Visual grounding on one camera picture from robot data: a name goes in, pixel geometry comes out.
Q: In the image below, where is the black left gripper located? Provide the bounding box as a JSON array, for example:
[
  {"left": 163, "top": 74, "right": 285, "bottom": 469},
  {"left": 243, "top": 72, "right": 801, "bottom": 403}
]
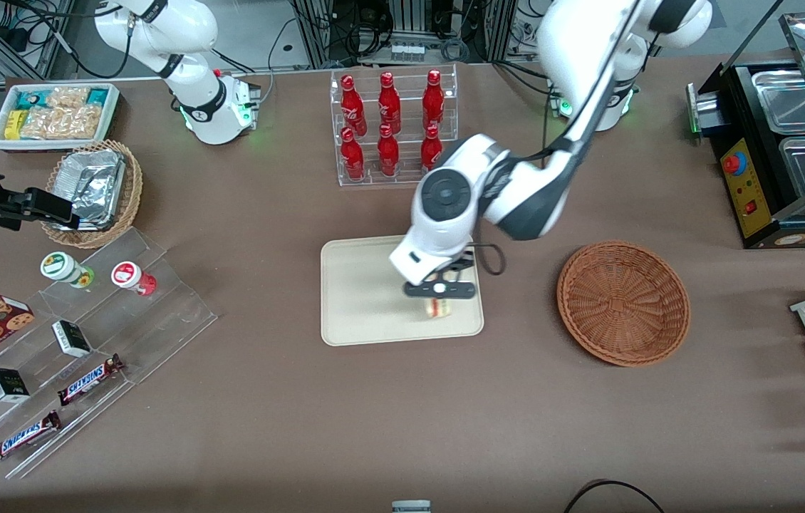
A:
[{"left": 402, "top": 247, "right": 479, "bottom": 308}]

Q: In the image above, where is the light wicker basket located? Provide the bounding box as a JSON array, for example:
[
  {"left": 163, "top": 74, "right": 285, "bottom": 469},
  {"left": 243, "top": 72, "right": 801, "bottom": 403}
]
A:
[{"left": 41, "top": 140, "right": 144, "bottom": 249}]

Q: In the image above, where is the beige serving tray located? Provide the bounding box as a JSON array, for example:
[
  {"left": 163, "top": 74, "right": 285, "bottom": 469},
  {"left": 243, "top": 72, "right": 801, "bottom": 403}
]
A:
[{"left": 321, "top": 234, "right": 485, "bottom": 348}]

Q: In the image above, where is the brown round wicker basket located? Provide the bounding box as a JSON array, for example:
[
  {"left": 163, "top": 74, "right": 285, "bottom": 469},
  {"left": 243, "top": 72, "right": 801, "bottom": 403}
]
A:
[{"left": 556, "top": 240, "right": 692, "bottom": 368}]

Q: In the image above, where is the silver foil container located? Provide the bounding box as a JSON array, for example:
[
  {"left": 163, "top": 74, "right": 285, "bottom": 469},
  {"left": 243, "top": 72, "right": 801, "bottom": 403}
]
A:
[{"left": 53, "top": 149, "right": 126, "bottom": 230}]

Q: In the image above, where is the green lid cup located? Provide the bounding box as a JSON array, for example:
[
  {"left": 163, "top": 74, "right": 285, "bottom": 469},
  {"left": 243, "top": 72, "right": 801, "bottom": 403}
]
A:
[{"left": 40, "top": 252, "right": 95, "bottom": 289}]

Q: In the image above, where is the large clear snack bag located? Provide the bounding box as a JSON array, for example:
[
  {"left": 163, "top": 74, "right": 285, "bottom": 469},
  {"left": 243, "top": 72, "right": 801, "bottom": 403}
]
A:
[{"left": 21, "top": 105, "right": 105, "bottom": 140}]

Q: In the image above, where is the red lid cup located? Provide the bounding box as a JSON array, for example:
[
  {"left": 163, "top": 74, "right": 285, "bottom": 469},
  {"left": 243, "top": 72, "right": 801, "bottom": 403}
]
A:
[{"left": 110, "top": 261, "right": 158, "bottom": 297}]

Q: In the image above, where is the white rectangular snack bin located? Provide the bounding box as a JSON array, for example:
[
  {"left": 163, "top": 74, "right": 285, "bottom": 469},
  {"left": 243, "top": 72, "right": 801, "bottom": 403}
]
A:
[{"left": 0, "top": 82, "right": 123, "bottom": 152}]

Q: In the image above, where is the small clear snack bag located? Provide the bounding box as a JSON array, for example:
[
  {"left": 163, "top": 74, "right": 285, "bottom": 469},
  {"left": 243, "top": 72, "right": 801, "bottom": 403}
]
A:
[{"left": 46, "top": 85, "right": 90, "bottom": 112}]

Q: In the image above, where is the small black box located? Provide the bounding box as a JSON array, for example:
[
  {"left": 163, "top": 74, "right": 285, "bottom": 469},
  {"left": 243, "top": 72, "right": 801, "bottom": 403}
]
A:
[
  {"left": 0, "top": 367, "right": 31, "bottom": 404},
  {"left": 51, "top": 320, "right": 93, "bottom": 358}
]

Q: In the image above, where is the clear acrylic stepped shelf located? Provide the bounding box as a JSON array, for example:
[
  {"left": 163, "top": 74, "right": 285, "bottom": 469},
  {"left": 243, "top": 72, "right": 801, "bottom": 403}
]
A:
[{"left": 0, "top": 227, "right": 219, "bottom": 480}]

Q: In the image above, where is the red cola bottle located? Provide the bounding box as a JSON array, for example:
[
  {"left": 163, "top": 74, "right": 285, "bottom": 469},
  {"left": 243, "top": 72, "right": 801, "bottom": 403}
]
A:
[
  {"left": 340, "top": 74, "right": 368, "bottom": 136},
  {"left": 422, "top": 69, "right": 446, "bottom": 133},
  {"left": 376, "top": 124, "right": 401, "bottom": 178},
  {"left": 340, "top": 127, "right": 366, "bottom": 182},
  {"left": 420, "top": 124, "right": 444, "bottom": 172},
  {"left": 378, "top": 71, "right": 403, "bottom": 135}
]

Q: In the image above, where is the snickers chocolate bar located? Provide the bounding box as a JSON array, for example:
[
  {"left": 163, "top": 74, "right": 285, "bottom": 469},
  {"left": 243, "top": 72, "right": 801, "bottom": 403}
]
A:
[
  {"left": 57, "top": 354, "right": 125, "bottom": 407},
  {"left": 0, "top": 410, "right": 62, "bottom": 465}
]

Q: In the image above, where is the clear acrylic bottle rack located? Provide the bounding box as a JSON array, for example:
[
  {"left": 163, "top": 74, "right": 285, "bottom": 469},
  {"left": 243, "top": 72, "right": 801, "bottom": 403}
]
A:
[{"left": 330, "top": 63, "right": 459, "bottom": 188}]

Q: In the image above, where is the black food warmer machine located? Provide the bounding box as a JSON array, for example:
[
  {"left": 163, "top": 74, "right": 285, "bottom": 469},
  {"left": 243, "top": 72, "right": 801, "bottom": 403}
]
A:
[{"left": 686, "top": 11, "right": 805, "bottom": 250}]

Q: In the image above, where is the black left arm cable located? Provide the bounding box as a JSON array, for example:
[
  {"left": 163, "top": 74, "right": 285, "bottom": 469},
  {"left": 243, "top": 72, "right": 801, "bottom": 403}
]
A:
[{"left": 472, "top": 0, "right": 649, "bottom": 279}]

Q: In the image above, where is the black looped table cable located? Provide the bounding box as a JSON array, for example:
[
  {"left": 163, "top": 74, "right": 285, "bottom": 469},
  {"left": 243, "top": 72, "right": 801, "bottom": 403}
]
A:
[{"left": 562, "top": 478, "right": 668, "bottom": 513}]

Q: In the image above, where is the aluminium frame rack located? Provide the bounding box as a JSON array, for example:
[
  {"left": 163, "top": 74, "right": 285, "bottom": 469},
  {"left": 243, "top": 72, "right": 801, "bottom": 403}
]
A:
[{"left": 291, "top": 0, "right": 519, "bottom": 70}]

